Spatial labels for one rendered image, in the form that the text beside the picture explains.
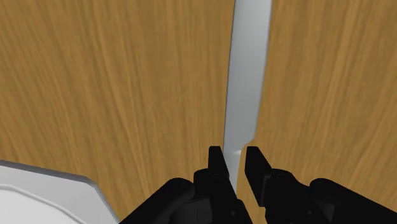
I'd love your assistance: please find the white plate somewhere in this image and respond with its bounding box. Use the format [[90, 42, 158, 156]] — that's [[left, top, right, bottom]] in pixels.
[[0, 160, 121, 224]]

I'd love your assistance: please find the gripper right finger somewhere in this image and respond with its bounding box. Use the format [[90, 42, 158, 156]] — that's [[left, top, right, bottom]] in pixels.
[[244, 146, 397, 224]]

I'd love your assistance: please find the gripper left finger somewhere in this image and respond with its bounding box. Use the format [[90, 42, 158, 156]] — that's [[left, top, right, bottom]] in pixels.
[[119, 145, 253, 224]]

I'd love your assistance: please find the silver table knife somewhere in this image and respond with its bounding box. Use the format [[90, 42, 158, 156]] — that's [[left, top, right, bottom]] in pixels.
[[223, 0, 274, 195]]

